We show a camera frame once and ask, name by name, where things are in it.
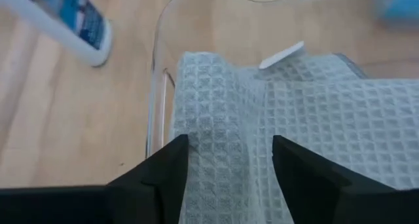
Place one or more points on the white paper tag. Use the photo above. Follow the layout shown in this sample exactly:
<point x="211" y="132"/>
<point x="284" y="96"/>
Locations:
<point x="281" y="56"/>

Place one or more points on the clear plastic tray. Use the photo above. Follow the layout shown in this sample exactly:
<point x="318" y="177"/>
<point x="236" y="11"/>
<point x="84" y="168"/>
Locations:
<point x="157" y="112"/>

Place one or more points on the blue sponge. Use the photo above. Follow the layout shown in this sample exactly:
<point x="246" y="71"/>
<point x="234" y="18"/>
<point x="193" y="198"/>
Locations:
<point x="399" y="4"/>

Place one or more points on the grey waffle towel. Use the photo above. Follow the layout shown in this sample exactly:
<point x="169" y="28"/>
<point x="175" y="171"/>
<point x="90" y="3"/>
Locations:
<point x="294" y="119"/>

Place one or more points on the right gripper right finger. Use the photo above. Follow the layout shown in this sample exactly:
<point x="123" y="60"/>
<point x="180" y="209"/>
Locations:
<point x="307" y="188"/>

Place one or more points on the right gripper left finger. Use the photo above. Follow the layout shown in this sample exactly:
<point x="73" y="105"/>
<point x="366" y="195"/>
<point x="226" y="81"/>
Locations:
<point x="163" y="184"/>

